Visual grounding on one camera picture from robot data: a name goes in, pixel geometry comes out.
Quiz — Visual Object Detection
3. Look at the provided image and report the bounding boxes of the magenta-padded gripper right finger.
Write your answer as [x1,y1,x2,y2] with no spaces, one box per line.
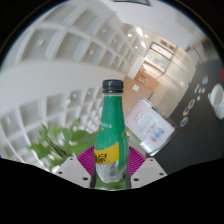
[126,146,168,190]

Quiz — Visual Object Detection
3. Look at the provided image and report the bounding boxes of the green leafy potted plant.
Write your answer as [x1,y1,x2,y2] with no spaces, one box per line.
[28,118,101,171]

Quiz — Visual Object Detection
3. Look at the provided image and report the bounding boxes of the white black-dotted mug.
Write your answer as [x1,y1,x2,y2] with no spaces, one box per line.
[208,83,224,120]

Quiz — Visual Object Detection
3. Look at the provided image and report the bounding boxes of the green plastic drink bottle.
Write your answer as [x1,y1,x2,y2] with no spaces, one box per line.
[93,79,130,184]

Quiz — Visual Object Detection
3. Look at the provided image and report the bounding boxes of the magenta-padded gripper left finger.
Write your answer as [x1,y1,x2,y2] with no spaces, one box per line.
[54,145,98,188]

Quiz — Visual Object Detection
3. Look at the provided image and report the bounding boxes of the wooden double door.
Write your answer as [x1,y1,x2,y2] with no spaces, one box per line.
[134,63,159,91]

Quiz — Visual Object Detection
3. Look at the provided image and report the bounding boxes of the round green sticker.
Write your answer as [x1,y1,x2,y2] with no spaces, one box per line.
[179,116,189,128]

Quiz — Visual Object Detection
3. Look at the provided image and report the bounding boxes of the recessed ceiling lights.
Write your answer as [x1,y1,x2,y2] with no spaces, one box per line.
[33,26,148,111]

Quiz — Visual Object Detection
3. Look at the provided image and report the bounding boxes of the glass entrance door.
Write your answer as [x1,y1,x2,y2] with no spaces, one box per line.
[143,41,176,73]

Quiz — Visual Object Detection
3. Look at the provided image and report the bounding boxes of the clear acrylic sign holder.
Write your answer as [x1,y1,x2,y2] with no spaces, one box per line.
[124,98,178,157]

